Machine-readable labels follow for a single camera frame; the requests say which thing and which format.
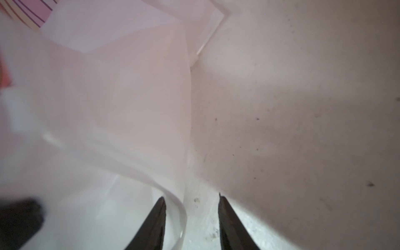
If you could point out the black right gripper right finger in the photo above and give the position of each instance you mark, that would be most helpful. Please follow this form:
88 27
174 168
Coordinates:
233 234

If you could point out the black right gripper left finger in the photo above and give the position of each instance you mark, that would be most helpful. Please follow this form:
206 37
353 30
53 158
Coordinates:
150 235

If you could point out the clear zip-top plastic bag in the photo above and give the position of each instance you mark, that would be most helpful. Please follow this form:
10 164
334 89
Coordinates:
96 119

